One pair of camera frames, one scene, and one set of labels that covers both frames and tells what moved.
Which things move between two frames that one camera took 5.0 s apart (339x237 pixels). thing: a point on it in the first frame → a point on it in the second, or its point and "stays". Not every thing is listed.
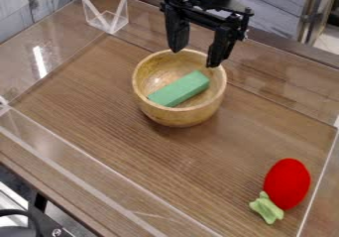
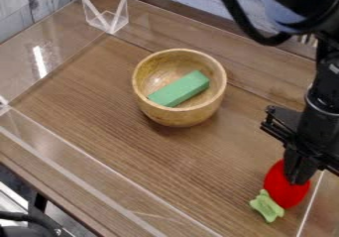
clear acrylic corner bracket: (106, 20) stays
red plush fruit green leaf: (286, 185) stays
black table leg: (41, 201) stays
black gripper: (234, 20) → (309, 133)
